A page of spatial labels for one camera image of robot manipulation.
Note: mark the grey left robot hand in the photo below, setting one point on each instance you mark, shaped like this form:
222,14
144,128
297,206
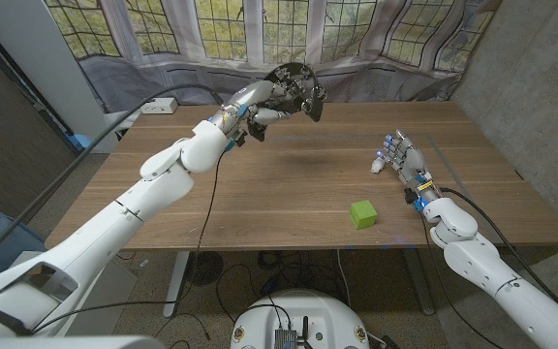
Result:
259,94

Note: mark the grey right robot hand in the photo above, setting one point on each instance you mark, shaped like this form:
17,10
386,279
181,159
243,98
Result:
412,160

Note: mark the black half-moon tambourine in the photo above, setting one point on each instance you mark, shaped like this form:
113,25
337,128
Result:
296,72

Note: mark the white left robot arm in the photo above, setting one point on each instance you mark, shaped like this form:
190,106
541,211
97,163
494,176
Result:
138,203

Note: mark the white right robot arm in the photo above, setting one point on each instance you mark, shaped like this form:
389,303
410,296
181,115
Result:
473,257

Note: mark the green cube block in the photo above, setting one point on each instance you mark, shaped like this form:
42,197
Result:
362,214

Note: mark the white crumpled tissue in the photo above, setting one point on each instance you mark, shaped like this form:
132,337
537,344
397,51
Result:
377,167

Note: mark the printed window backdrop cloth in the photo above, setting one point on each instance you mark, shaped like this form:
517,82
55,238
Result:
381,82

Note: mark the white power strip box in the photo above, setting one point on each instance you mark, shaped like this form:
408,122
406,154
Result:
160,105

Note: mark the grey table leg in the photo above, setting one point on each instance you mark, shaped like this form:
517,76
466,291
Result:
419,286

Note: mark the white robot torso base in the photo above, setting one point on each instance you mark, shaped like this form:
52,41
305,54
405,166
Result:
327,315

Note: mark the black round floor fan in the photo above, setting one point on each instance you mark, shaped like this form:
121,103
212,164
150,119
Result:
206,268

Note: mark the white table leg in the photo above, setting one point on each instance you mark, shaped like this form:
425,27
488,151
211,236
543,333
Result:
176,286

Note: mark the white pillar panel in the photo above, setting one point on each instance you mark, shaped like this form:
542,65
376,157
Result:
41,58

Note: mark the white floor cabinet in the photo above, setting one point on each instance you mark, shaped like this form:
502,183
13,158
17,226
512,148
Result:
109,291

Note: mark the blue-grey cushion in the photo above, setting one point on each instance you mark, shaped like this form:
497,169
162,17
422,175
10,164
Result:
8,242

